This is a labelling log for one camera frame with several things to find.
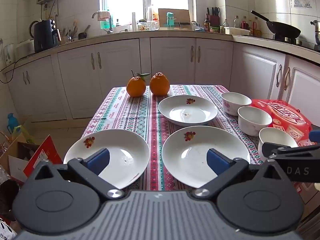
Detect brown cutting board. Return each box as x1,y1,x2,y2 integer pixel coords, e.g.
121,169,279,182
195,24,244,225
158,8,192,28

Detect steel pot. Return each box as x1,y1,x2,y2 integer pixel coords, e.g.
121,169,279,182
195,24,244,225
310,20,320,52

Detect red round snack package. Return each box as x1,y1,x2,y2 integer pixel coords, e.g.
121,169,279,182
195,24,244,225
250,99,313,148

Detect white electric kettle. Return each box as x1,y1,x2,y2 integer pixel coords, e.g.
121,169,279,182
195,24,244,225
3,44,17,64

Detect white tray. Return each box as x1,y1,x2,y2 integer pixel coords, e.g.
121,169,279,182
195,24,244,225
224,27,250,36

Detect black air fryer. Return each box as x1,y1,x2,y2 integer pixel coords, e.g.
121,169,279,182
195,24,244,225
34,19,58,53

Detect white floral bowl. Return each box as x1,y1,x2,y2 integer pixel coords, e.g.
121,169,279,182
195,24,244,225
258,127,298,161
237,106,273,136
221,92,252,116

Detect orange with green leaf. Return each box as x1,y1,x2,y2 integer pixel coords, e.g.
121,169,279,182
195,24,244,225
126,70,150,97

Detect small black pot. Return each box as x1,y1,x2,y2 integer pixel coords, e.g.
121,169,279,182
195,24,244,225
78,25,91,40

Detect white kitchen cabinets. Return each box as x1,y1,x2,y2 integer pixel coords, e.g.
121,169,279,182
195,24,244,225
5,37,320,123

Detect white floral plate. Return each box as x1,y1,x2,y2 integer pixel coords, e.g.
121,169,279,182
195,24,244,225
158,95,218,127
161,126,250,188
64,129,150,190

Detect white printed bag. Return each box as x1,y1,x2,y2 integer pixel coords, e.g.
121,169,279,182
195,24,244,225
0,216,18,240

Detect blue thermos jug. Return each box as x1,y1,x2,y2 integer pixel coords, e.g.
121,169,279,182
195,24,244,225
7,113,20,133

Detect cardboard box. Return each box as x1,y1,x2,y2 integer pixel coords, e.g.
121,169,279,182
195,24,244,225
0,134,42,178

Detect utensil holder with utensils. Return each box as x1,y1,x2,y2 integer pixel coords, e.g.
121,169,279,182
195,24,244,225
61,20,78,43

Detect red knife block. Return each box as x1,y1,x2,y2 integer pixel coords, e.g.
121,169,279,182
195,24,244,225
208,7,220,28

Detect red box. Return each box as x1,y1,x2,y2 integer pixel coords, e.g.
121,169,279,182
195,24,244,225
24,135,63,178

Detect gas stove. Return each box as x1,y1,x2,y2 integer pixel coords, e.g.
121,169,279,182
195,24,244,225
272,37,320,53

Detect beige kitchen countertop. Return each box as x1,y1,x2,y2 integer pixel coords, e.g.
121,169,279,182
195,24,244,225
0,29,320,74

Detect metal kitchen faucet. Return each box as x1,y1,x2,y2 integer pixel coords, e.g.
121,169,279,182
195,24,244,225
92,11,113,34

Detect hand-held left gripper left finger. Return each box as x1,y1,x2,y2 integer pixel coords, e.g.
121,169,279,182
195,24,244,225
32,148,125,200

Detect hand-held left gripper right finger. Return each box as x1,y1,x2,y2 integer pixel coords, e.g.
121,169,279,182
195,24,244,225
192,148,290,200

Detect cooking oil bottle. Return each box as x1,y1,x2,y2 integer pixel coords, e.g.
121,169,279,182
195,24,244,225
147,4,159,22

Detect patterned striped tablecloth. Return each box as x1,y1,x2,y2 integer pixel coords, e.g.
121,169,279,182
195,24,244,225
81,84,263,193

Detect bumpy orange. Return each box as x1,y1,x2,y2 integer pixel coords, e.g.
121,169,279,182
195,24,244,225
149,72,170,96

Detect black bucket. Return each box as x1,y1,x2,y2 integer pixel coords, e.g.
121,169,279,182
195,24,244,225
0,179,20,214

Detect black wok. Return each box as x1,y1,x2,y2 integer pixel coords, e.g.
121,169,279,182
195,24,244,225
251,10,301,41

